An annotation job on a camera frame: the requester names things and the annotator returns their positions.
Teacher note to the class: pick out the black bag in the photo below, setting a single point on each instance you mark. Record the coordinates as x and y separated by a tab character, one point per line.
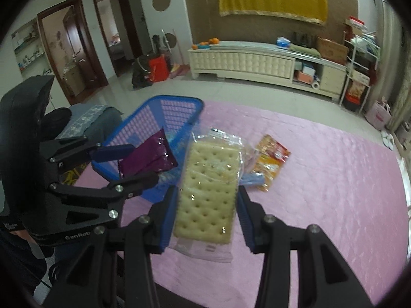
141	72

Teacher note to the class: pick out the cardboard box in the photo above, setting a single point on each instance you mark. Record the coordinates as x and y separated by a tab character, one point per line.
332	51

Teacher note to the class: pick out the pink broom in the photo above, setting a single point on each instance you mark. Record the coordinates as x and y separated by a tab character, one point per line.
179	71

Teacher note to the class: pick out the purple snack packet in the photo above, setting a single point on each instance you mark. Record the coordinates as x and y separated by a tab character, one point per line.
147	157

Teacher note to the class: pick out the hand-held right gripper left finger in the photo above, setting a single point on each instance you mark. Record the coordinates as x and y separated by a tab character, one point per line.
168	221

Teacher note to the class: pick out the white mop pole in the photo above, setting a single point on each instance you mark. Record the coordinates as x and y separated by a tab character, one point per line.
166	43

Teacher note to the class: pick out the grey folded blanket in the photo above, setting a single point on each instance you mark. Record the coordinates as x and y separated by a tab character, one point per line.
93	118

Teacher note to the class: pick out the pink quilted mat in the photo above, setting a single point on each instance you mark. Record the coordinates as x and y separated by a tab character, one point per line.
321	183

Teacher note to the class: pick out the pink tote bag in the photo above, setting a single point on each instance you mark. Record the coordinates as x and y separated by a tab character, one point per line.
379	115

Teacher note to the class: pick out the blue plastic basket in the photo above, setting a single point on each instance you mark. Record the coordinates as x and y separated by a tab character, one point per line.
173	112

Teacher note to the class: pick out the brown wooden door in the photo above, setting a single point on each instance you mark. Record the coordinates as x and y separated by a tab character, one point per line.
74	48

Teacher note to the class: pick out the brown bedroom door frame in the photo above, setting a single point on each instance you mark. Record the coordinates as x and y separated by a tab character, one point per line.
133	29

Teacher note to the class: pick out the white metal rack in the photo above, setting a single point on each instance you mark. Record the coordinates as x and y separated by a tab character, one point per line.
344	70

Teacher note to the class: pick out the red orange snack packet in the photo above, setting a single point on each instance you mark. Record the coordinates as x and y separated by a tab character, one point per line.
273	157

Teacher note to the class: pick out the blue snack packet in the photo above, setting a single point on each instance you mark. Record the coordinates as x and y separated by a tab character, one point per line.
255	179

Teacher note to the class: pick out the red bag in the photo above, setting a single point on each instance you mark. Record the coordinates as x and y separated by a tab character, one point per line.
159	69

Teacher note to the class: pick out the blue tissue pack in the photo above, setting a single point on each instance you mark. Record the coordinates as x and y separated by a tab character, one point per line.
283	42

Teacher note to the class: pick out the dark cloth yellow print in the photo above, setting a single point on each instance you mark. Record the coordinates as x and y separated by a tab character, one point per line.
72	175

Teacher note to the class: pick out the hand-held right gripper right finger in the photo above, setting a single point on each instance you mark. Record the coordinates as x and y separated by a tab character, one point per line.
245	218

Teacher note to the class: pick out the red flat box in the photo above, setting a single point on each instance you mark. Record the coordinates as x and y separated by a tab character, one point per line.
357	21

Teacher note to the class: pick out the silver standing air conditioner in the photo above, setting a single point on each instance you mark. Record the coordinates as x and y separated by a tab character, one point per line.
389	57

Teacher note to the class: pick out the white slipper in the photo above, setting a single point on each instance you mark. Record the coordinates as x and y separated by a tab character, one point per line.
390	143
386	136

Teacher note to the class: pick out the black red box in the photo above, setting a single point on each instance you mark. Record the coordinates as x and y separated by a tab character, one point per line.
353	102

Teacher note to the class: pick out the small brown round wall decoration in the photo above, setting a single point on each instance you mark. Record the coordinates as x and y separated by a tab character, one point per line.
171	40

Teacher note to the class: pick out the white paper roll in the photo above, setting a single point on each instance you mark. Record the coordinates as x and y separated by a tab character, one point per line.
316	85

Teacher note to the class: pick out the orange box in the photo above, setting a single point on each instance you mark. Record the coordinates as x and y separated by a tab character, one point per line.
304	77

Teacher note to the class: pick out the black router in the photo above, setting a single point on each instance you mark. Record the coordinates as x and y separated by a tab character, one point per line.
301	40

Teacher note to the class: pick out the white blue box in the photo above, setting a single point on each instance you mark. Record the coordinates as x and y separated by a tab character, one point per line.
308	68

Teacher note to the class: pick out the patterned beige curtain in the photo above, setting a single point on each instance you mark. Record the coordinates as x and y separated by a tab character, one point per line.
404	112

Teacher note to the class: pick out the person's dark blue trousers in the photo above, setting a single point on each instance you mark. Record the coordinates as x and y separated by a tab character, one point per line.
22	263

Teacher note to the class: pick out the large soda cracker packet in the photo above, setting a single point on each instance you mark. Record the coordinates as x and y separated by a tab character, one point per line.
208	192

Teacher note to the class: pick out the cream television cabinet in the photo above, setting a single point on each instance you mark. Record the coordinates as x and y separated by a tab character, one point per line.
240	62

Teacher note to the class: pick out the wall shelf with bottles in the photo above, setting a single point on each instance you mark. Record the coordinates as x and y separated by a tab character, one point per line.
27	45

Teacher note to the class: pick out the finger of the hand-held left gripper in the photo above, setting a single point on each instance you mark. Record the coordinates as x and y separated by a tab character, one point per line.
112	152
138	183

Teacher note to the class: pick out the green cushion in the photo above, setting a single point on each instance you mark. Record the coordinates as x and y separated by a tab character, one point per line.
306	51

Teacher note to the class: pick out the white plastic bags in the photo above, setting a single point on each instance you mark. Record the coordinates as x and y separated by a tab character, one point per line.
366	43

